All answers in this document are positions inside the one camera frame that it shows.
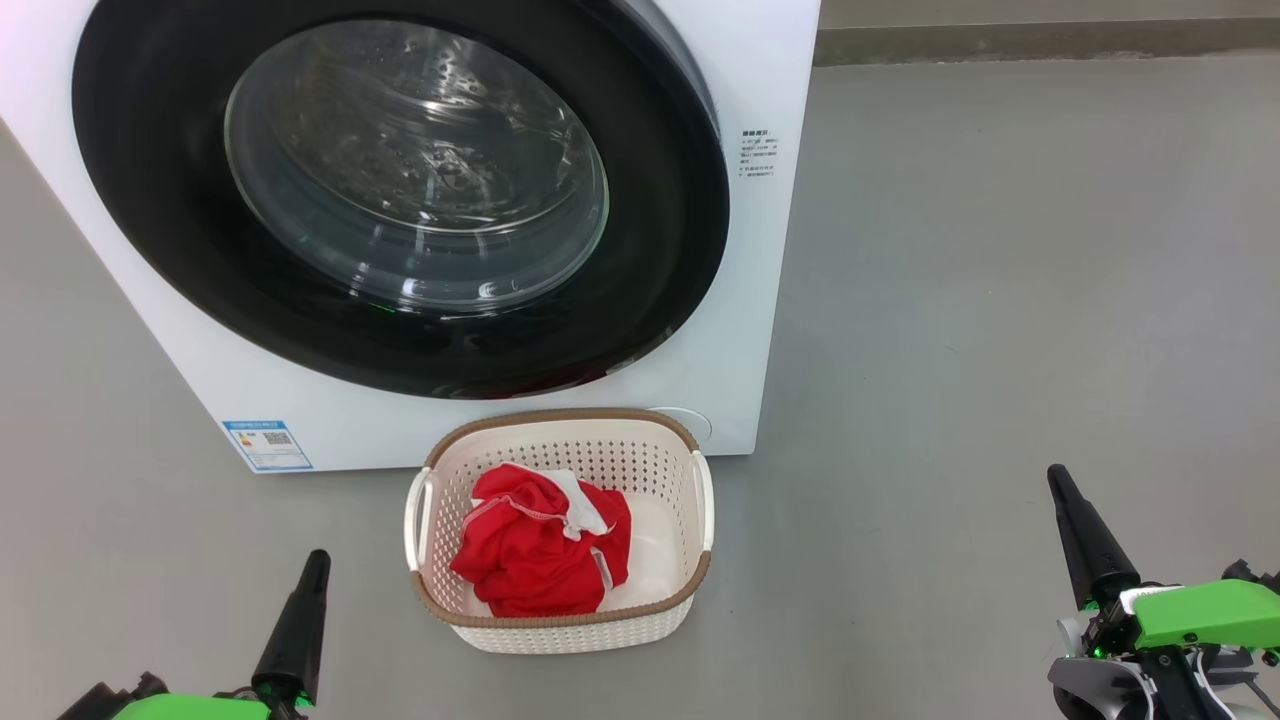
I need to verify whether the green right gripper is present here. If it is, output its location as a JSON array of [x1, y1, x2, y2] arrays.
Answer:
[[1047, 463, 1280, 663]]

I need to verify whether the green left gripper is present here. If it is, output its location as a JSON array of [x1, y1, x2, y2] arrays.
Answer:
[[55, 549, 333, 720]]

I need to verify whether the red and white garment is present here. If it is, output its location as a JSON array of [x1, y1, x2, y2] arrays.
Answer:
[[470, 462, 634, 591]]

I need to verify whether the black round glass washer door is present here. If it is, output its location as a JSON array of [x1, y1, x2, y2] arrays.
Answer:
[[72, 0, 732, 402]]

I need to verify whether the cream perforated laundry basket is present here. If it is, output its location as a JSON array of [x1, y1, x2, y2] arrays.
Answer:
[[403, 407, 717, 657]]

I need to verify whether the white front-load washing machine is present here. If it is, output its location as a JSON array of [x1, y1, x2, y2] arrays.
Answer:
[[0, 0, 824, 475]]

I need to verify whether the blue energy label sticker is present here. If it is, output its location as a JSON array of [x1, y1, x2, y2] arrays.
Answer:
[[222, 420, 315, 473]]

